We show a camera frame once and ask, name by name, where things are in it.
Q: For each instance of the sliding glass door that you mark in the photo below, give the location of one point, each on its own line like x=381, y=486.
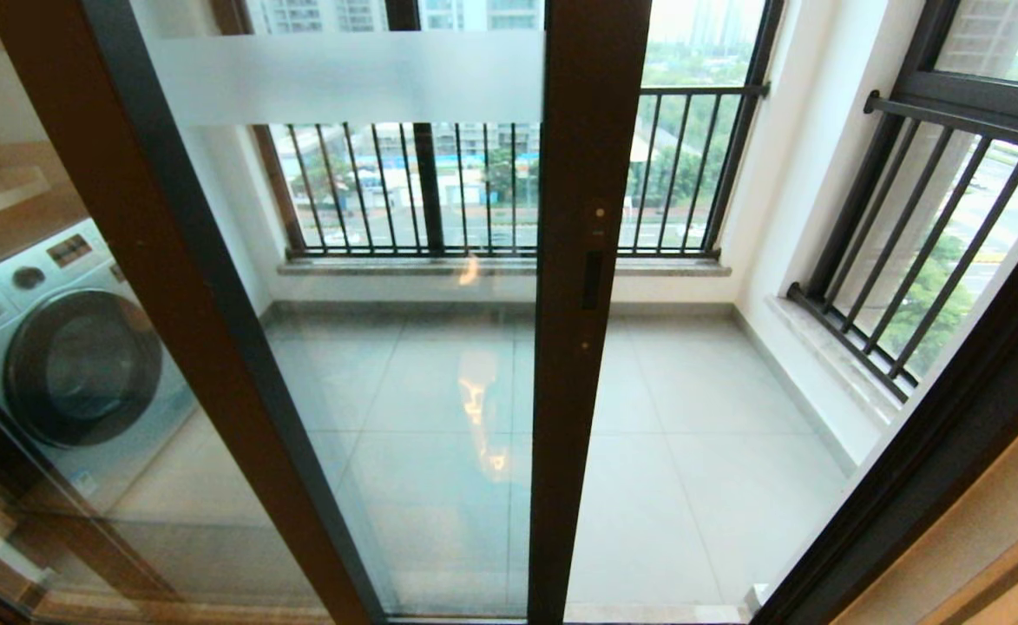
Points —
x=591, y=130

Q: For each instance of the long grey stone window sill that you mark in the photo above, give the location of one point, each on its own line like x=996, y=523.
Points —
x=508, y=266

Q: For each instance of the wide black window railing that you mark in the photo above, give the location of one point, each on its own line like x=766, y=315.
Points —
x=426, y=182

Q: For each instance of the short grey stone window sill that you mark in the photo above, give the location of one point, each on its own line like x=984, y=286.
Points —
x=830, y=356

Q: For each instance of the brown framed fixed glass door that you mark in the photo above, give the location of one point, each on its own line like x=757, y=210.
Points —
x=170, y=304

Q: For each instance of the grey front-load washing machine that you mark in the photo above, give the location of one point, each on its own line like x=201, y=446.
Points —
x=75, y=365

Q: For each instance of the narrow black window railing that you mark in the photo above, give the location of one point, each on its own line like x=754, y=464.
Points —
x=977, y=113

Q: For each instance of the dark door frame with track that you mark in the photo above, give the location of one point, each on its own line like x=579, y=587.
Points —
x=951, y=451

